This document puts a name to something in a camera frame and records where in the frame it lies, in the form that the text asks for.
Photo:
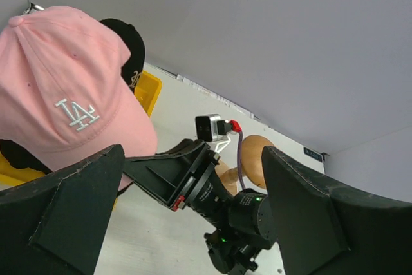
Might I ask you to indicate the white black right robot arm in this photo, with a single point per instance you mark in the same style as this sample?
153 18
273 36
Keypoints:
243 223

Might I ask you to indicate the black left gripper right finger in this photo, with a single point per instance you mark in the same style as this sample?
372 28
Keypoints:
324 226

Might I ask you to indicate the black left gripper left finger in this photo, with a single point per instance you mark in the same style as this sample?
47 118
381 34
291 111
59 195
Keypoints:
56 224

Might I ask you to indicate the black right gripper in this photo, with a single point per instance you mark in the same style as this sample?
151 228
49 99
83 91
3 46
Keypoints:
170 177

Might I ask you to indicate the black cap gold logo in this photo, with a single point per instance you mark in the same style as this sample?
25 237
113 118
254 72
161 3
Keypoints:
133 67

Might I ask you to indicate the yellow plastic bin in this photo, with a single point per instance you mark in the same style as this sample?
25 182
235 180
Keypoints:
147 90

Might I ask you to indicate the pink LA baseball cap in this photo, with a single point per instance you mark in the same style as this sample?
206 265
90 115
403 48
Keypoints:
63 98

